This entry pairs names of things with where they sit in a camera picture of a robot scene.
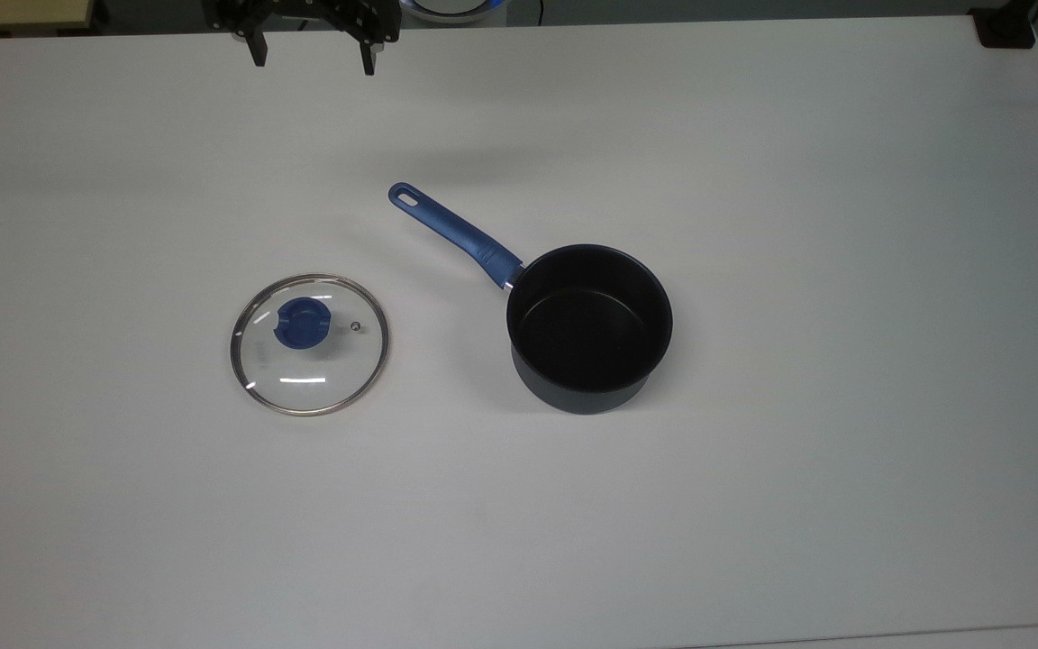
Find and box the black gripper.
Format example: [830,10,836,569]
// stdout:
[204,0,401,77]

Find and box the glass lid with blue knob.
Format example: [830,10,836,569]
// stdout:
[230,273,390,418]

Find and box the wooden table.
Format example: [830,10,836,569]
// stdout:
[0,0,95,31]

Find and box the black corner clamp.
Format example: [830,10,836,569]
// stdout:
[968,4,1038,50]

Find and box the dark saucepan with blue handle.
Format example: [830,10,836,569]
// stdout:
[387,182,675,416]

